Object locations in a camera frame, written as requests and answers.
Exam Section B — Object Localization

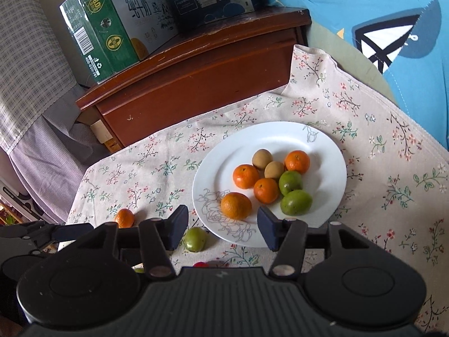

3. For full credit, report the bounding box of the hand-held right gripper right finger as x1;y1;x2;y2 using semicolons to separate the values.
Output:
257;205;389;278

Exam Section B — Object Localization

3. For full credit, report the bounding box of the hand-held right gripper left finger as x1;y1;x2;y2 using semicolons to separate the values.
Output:
58;205;190;281

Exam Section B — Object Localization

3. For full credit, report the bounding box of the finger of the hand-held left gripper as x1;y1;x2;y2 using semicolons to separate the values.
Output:
21;222;96;243
21;240;62;255

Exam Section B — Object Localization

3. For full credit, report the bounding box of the orange tangerine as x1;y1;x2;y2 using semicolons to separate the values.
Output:
253;177;280;204
284;150;311;175
221;192;253;220
113;208;136;229
233;164;260;189

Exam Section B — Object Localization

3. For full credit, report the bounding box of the brown kiwi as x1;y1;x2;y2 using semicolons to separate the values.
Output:
252;149;273;170
264;161;285;180

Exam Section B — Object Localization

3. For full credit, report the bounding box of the white plate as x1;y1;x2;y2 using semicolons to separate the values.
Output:
192;122;348;248

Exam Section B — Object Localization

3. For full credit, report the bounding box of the lilac checked cloth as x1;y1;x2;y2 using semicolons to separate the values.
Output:
7;88;116;224

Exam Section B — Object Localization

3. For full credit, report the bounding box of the small cardboard box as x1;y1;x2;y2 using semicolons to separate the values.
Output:
75;107;123;153

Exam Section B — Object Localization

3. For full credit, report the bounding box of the floral tablecloth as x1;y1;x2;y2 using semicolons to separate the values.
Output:
65;44;449;334

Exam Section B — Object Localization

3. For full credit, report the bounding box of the brown wooden nightstand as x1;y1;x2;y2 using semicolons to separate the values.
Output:
75;7;312;150

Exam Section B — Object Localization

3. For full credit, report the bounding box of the grey plaid cloth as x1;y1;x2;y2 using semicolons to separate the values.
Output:
0;0;77;152

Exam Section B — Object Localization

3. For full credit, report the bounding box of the olive green cloth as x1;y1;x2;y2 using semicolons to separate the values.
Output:
305;17;399;106

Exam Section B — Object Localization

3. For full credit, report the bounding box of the green carton box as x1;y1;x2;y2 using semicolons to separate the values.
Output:
59;0;179;85

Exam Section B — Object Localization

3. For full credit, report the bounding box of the blue shark plush pillow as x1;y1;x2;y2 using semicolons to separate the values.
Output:
265;0;449;141

